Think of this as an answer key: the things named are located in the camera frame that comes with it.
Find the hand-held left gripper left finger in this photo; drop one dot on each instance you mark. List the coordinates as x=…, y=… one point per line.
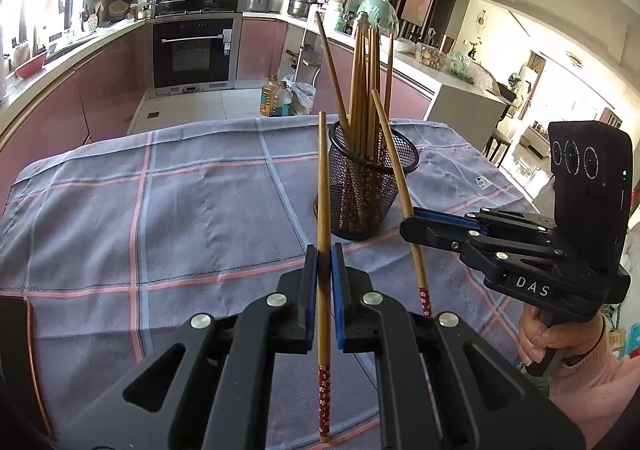
x=313, y=280

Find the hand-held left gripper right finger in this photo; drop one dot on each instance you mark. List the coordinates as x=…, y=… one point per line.
x=337, y=300

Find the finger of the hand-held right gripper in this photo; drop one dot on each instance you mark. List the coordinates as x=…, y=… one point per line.
x=430, y=232
x=445, y=220

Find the black mesh utensil holder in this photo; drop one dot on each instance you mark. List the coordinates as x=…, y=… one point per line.
x=400, y=154

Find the wooden chopstick red floral end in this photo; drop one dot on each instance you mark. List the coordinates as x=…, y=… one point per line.
x=387, y=129
x=323, y=180

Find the bunch of wooden chopsticks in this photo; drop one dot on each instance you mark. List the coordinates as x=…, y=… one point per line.
x=361, y=79

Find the person's right hand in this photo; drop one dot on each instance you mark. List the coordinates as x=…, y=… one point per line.
x=527, y=340

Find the dark stool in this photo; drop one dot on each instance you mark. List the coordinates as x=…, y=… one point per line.
x=497, y=144

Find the blue plaid tablecloth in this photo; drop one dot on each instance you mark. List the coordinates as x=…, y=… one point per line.
x=200, y=230

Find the green vegetable bag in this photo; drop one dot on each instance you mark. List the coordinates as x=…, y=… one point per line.
x=459, y=65

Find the clear food container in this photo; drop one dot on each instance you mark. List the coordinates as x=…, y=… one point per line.
x=431, y=57

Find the clear plastic bag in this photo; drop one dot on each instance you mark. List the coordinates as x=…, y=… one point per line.
x=304, y=97

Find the yellow cooking oil bottle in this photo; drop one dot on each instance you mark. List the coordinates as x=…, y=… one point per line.
x=268, y=99

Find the teal mesh food cover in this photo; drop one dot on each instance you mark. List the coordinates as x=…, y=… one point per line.
x=382, y=12

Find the pink lower cabinets short run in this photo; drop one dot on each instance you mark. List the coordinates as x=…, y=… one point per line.
x=260, y=49

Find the black built-in oven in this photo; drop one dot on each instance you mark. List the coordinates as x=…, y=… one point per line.
x=192, y=54

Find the steel stock pot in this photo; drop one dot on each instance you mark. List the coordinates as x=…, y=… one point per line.
x=301, y=5

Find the silver box appliance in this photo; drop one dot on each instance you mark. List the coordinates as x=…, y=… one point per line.
x=261, y=2

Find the pot with glass lid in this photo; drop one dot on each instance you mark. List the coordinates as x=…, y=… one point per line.
x=216, y=1

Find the pink lower cabinets long run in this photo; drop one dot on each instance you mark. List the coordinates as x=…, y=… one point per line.
x=75, y=99

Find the black wok with lid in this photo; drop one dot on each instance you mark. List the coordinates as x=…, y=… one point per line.
x=174, y=3

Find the woven basket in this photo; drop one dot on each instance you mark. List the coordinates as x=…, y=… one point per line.
x=118, y=7

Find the pink basin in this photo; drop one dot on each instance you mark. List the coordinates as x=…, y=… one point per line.
x=31, y=65

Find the framed wall picture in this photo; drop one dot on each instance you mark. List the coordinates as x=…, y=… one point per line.
x=417, y=3

